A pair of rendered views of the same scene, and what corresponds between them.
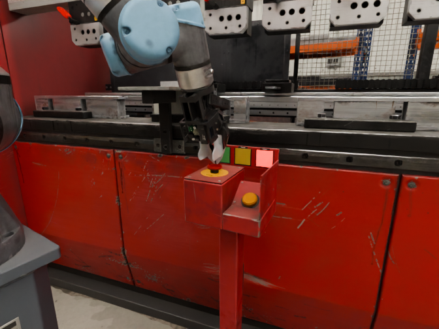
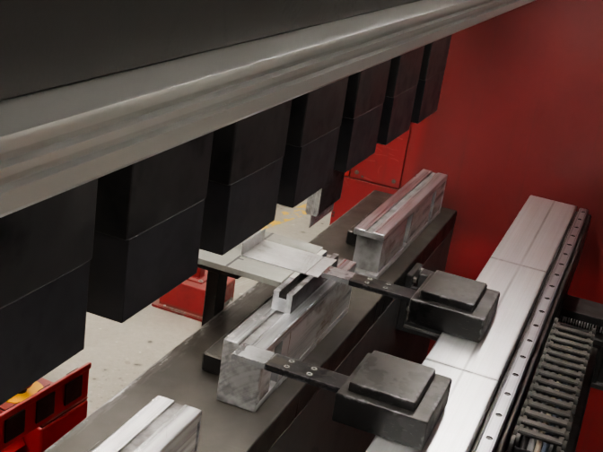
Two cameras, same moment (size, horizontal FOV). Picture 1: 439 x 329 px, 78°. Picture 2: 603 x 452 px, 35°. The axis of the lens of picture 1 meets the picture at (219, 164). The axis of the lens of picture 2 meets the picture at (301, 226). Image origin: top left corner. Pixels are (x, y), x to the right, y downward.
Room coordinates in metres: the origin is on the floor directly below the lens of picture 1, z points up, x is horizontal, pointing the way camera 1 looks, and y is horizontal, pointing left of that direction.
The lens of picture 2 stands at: (1.04, -1.25, 1.57)
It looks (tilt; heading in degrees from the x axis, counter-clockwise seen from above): 20 degrees down; 89
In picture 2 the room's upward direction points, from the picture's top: 9 degrees clockwise
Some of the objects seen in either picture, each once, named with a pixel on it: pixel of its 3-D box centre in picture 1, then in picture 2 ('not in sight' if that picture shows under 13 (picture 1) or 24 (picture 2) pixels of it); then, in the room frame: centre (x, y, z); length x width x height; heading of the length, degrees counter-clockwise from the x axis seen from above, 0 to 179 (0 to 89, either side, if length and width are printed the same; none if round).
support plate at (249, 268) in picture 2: (165, 89); (227, 245); (0.95, 0.18, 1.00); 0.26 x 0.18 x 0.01; 160
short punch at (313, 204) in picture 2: not in sight; (326, 189); (1.09, 0.13, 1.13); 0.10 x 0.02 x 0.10; 70
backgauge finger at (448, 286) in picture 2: (202, 86); (406, 289); (1.23, 0.07, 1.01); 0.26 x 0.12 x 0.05; 160
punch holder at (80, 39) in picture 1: (91, 24); (414, 69); (1.24, 0.53, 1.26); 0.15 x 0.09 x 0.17; 70
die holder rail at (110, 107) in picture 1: (80, 106); (402, 219); (1.28, 0.65, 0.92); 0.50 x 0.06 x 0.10; 70
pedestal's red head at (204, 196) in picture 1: (232, 185); (1, 423); (0.67, -0.03, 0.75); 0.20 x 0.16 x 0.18; 65
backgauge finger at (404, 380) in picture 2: (276, 85); (335, 375); (1.12, -0.22, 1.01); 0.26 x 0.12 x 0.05; 160
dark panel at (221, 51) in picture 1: (189, 68); not in sight; (1.65, 0.18, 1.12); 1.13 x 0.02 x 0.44; 70
